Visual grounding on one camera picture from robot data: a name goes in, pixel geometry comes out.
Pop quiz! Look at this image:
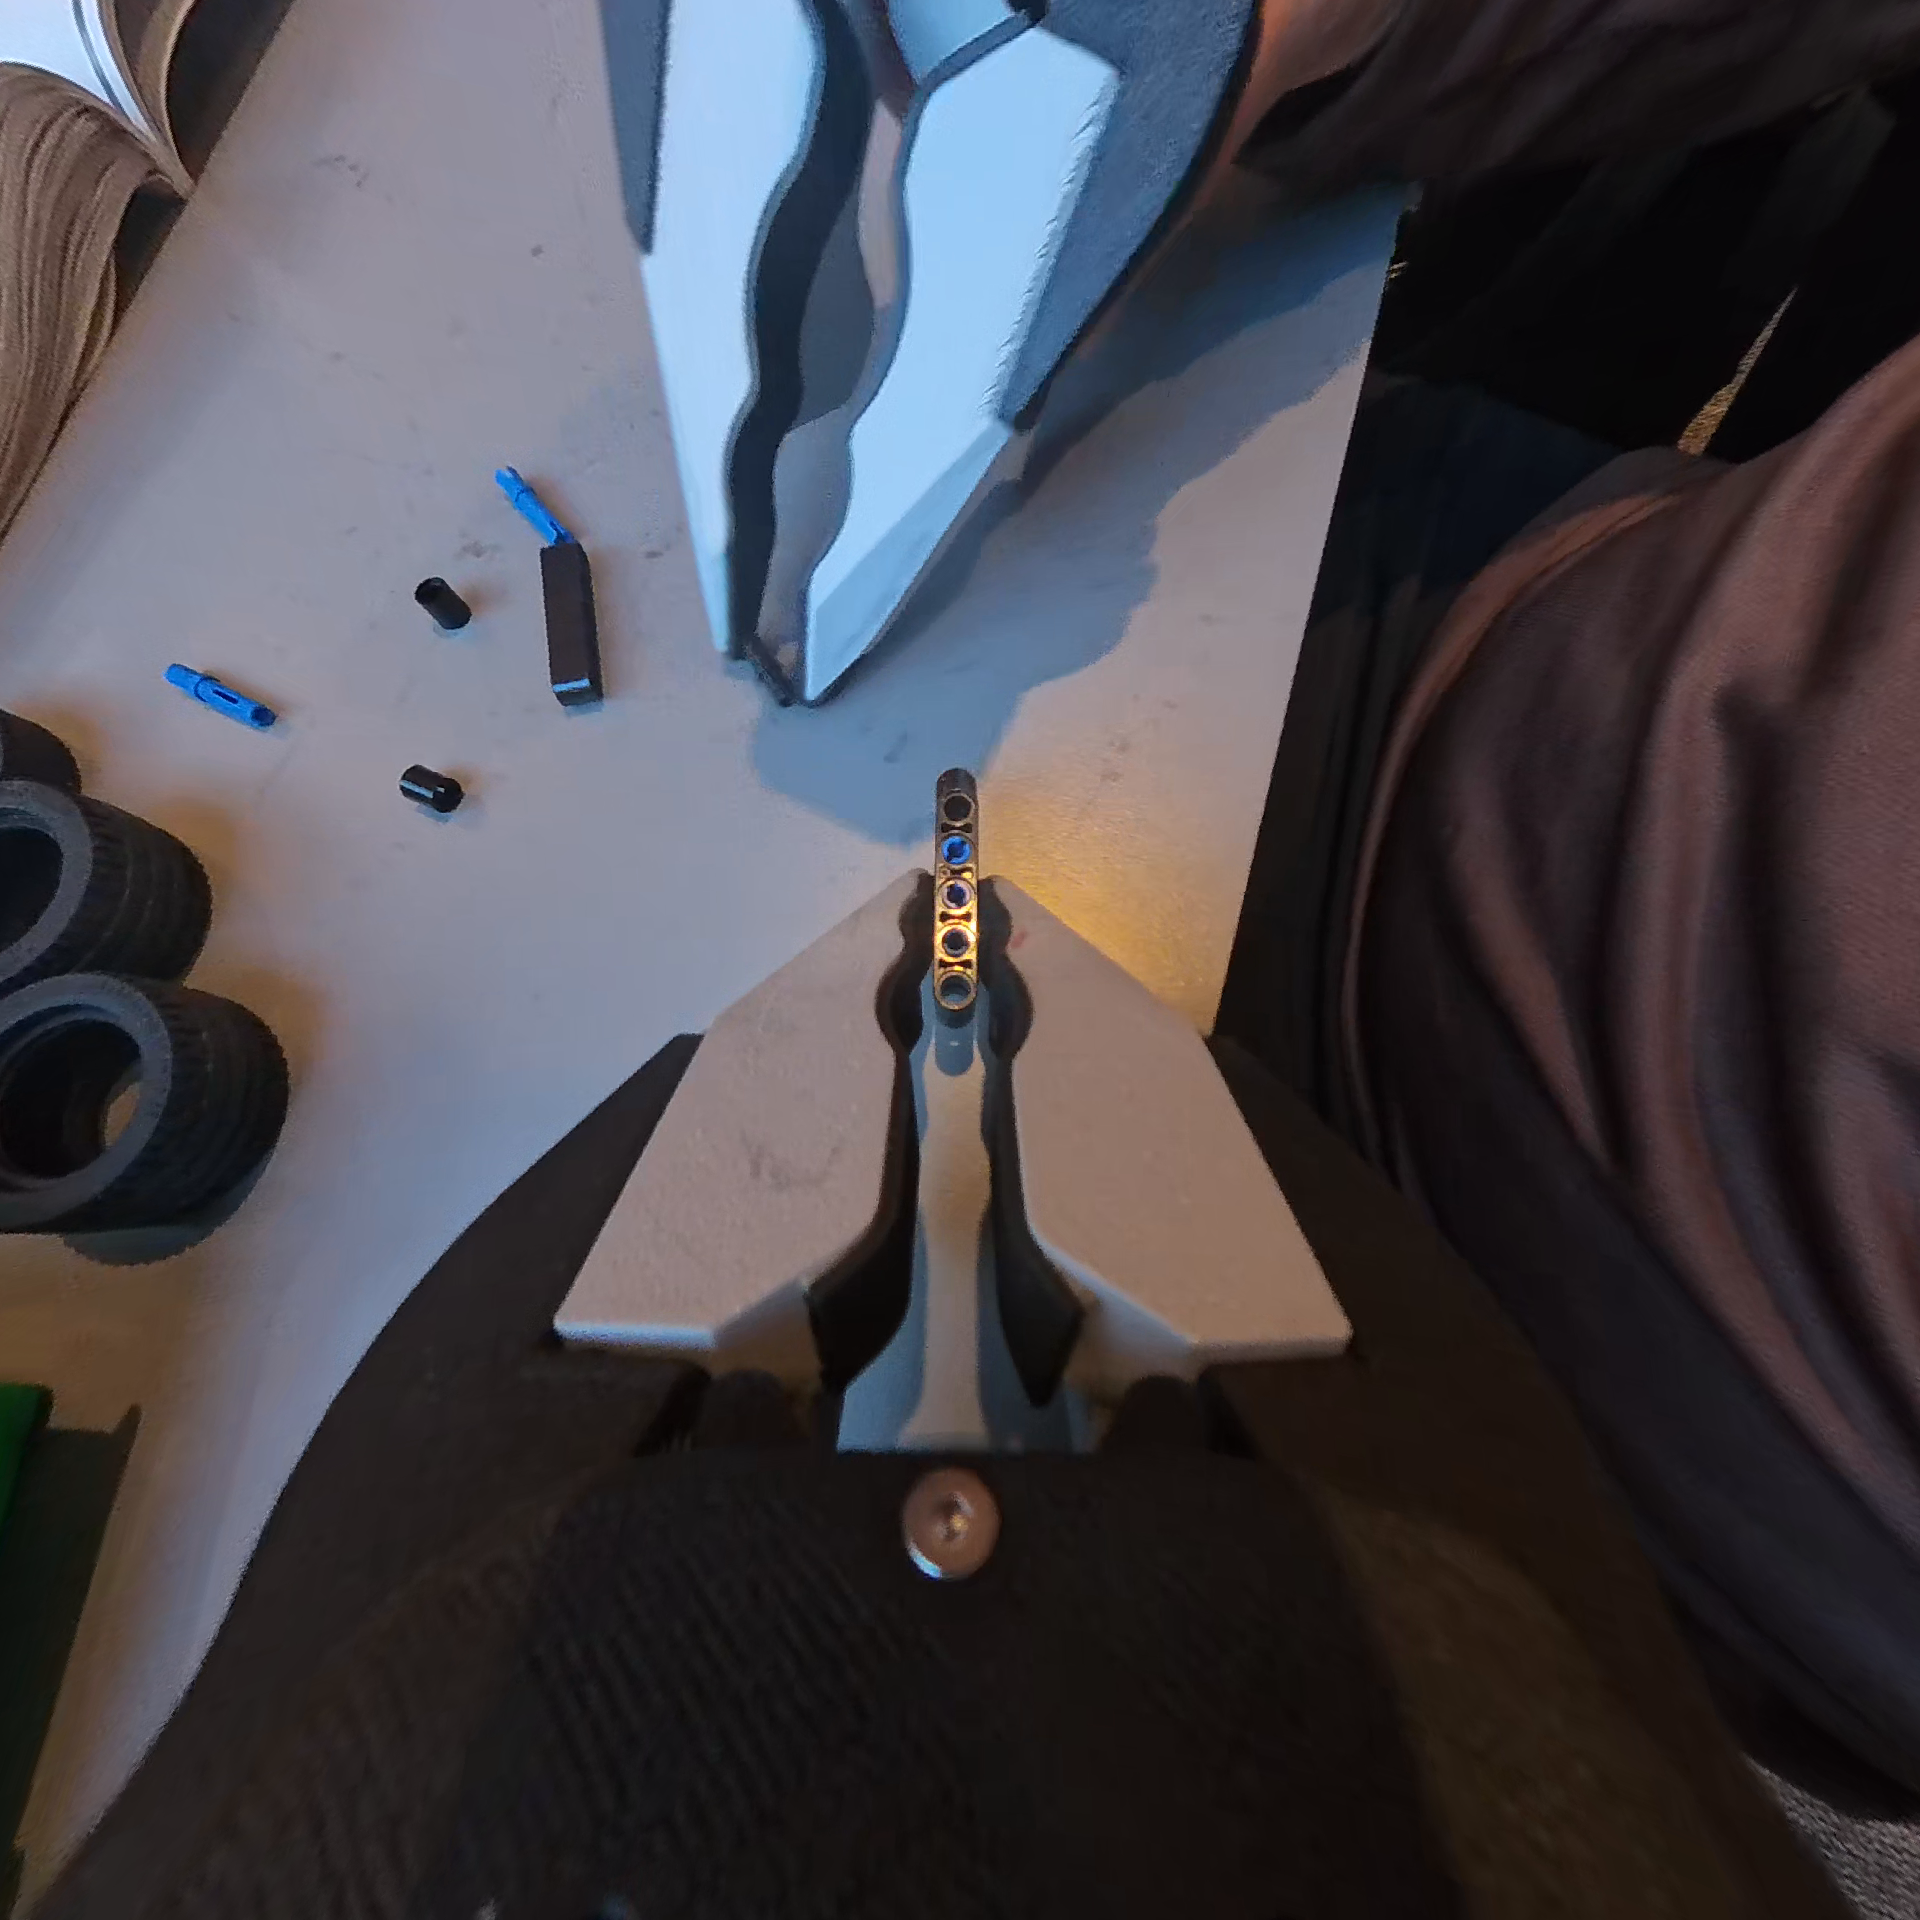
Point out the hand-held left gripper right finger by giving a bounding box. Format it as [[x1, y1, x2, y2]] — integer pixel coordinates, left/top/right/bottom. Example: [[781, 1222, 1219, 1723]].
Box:
[[976, 878, 1354, 1423]]

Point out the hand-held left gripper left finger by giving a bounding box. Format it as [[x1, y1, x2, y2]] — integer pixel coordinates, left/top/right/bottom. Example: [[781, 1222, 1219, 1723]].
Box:
[[555, 873, 923, 1450]]

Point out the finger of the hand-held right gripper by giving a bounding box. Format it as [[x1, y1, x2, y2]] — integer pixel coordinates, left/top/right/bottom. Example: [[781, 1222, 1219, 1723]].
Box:
[[637, 0, 880, 669], [792, 60, 1127, 711]]

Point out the long black brick beam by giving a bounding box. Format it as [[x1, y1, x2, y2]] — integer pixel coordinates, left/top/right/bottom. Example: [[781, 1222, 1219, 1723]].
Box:
[[931, 767, 985, 1029]]

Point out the green plastic bin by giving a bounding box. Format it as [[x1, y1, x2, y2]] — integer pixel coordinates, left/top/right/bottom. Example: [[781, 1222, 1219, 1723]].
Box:
[[0, 1381, 137, 1788]]

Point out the white desk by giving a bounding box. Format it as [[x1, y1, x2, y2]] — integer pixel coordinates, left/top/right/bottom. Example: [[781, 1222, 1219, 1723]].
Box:
[[0, 0, 1420, 1892]]

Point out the black brick beam with holes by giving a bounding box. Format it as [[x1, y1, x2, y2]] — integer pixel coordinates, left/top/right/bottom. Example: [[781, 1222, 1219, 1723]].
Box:
[[538, 545, 605, 708]]

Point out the person's brown sweater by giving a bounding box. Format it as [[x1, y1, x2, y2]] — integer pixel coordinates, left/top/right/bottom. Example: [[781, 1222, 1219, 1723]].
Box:
[[1351, 345, 1920, 1801]]

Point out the open instruction booklet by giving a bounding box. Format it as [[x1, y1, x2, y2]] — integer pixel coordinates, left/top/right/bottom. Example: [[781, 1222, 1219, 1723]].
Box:
[[0, 0, 295, 529]]

